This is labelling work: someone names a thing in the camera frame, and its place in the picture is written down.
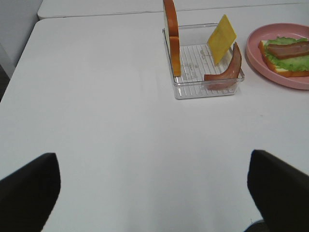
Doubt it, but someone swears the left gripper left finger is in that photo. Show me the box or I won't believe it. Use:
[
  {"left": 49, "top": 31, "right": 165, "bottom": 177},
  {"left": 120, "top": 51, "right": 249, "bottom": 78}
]
[{"left": 0, "top": 153, "right": 61, "bottom": 232}]

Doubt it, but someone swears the left clear plastic tray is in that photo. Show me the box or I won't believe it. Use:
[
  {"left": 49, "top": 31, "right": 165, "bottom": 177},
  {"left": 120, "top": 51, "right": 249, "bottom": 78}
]
[{"left": 162, "top": 23, "right": 245, "bottom": 100}]

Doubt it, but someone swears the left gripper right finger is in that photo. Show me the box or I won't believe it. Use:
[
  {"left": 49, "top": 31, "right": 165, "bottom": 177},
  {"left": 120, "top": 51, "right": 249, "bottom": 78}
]
[{"left": 247, "top": 150, "right": 309, "bottom": 232}]

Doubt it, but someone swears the green lettuce leaf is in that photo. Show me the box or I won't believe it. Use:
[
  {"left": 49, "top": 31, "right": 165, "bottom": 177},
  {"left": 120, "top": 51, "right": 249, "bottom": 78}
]
[{"left": 264, "top": 36, "right": 309, "bottom": 73}]

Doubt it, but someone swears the yellow cheese slice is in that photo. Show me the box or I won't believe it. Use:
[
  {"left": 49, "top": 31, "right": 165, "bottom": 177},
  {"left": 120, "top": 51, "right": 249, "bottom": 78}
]
[{"left": 207, "top": 14, "right": 237, "bottom": 65}]

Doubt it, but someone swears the bread slice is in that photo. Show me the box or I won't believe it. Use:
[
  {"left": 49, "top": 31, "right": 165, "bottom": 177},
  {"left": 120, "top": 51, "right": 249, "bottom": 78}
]
[
  {"left": 163, "top": 0, "right": 181, "bottom": 77},
  {"left": 258, "top": 40, "right": 309, "bottom": 78}
]

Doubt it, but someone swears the tray bacon strip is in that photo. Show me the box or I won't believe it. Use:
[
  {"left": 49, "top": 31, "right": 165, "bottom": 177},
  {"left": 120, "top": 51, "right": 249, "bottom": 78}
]
[
  {"left": 204, "top": 42, "right": 242, "bottom": 90},
  {"left": 267, "top": 41, "right": 309, "bottom": 59}
]

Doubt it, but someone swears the pink round plate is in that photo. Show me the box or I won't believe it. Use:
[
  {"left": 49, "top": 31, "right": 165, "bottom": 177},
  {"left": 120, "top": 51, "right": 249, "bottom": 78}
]
[{"left": 246, "top": 23, "right": 309, "bottom": 90}]

